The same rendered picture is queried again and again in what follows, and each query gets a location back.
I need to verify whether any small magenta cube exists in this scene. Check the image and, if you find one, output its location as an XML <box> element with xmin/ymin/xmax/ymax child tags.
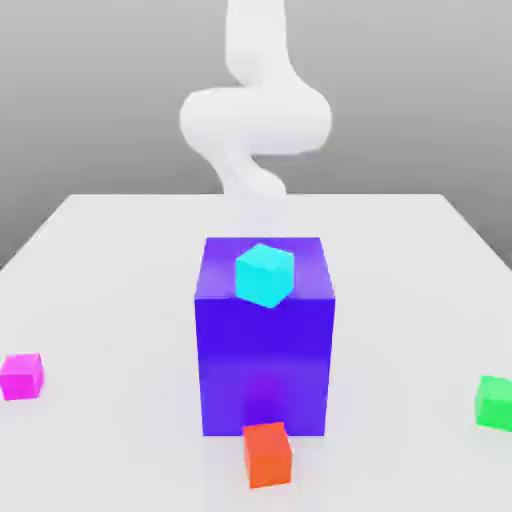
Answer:
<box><xmin>0</xmin><ymin>352</ymin><xmax>46</xmax><ymax>402</ymax></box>

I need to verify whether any small orange cube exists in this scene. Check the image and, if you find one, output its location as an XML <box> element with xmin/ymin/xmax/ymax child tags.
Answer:
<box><xmin>242</xmin><ymin>420</ymin><xmax>294</xmax><ymax>490</ymax></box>

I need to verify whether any small green cube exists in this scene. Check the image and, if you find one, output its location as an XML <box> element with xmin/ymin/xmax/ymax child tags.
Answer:
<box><xmin>474</xmin><ymin>374</ymin><xmax>512</xmax><ymax>433</ymax></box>

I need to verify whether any large purple box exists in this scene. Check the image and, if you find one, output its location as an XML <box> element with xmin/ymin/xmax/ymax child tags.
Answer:
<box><xmin>193</xmin><ymin>236</ymin><xmax>336</xmax><ymax>438</ymax></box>

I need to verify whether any small cyan cube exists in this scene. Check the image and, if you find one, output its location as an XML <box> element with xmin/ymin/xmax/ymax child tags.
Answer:
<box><xmin>234</xmin><ymin>242</ymin><xmax>296</xmax><ymax>310</ymax></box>

